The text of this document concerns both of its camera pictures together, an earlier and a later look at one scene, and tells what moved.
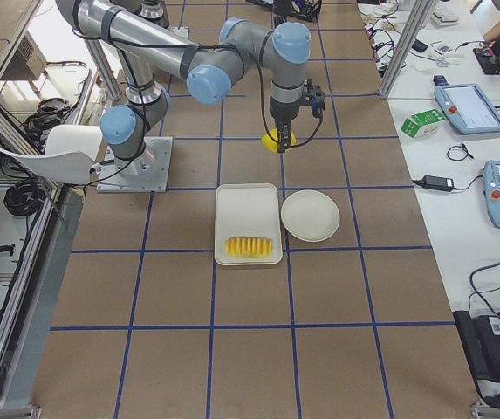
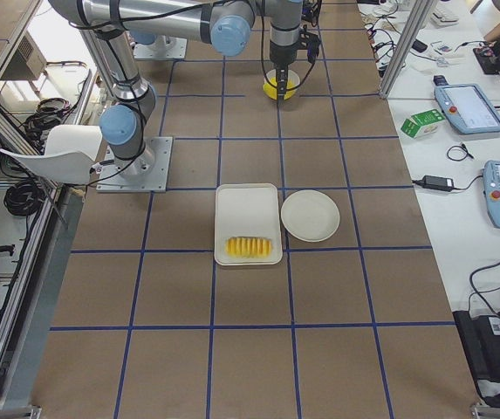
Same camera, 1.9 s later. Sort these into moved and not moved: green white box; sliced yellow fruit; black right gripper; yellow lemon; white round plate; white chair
Moved: yellow lemon; black right gripper
Not moved: white chair; green white box; sliced yellow fruit; white round plate
